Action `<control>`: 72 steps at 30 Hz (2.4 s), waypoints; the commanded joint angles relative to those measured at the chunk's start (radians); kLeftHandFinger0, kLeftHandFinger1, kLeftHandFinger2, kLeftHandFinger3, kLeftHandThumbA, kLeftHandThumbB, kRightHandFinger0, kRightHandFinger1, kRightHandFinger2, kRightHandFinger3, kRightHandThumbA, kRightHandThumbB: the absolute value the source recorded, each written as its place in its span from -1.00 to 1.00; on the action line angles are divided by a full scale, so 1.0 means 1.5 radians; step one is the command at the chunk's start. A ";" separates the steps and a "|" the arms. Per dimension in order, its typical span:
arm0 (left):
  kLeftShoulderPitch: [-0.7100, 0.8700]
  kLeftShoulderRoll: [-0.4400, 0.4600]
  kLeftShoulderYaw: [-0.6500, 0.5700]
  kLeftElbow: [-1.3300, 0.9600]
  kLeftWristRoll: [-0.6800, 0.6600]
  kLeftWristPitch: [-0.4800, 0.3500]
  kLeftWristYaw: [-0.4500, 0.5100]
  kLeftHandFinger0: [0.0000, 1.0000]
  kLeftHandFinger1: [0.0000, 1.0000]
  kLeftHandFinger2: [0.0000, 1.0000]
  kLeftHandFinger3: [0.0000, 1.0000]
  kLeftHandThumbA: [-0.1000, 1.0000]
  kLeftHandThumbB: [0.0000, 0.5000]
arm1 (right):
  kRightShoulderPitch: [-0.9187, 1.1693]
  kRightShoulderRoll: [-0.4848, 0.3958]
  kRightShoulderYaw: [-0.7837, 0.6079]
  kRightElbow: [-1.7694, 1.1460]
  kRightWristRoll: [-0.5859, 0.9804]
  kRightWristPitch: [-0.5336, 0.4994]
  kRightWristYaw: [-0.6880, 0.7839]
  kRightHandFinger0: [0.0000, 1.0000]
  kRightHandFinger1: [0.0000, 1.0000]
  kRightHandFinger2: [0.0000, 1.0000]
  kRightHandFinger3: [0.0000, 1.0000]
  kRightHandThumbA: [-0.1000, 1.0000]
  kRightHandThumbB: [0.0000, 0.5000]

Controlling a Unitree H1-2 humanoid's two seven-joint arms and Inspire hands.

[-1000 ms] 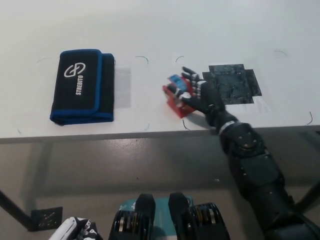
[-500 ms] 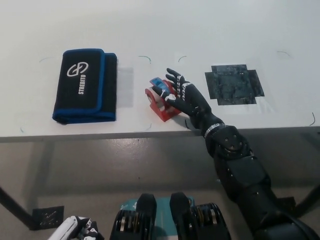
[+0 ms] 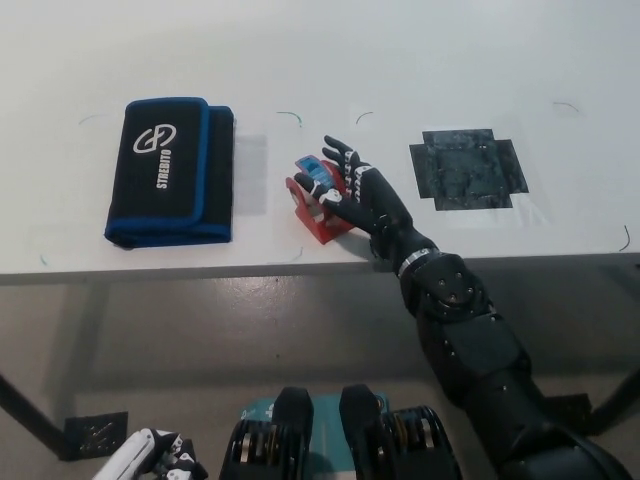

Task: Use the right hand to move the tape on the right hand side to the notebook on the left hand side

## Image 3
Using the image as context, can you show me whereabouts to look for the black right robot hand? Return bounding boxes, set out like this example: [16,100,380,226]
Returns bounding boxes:
[293,133,437,275]

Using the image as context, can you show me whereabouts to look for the black robot legs and feet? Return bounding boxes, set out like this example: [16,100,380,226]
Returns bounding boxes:
[219,383,461,480]

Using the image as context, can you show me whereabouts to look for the red tape dispenser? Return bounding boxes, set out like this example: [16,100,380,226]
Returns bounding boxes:
[284,155,359,246]

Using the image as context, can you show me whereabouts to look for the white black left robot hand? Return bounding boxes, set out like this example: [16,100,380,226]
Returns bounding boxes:
[97,427,209,480]

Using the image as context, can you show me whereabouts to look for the black blue Strebito notebook case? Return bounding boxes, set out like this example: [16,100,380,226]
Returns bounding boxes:
[102,96,237,250]

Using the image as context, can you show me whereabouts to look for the black table leg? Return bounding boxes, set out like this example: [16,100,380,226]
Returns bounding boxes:
[0,372,70,454]

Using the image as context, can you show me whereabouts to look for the black tape patch on table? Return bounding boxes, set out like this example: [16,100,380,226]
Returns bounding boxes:
[408,127,531,213]

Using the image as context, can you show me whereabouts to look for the black table foot plate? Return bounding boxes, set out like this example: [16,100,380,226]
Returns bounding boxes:
[63,412,130,460]

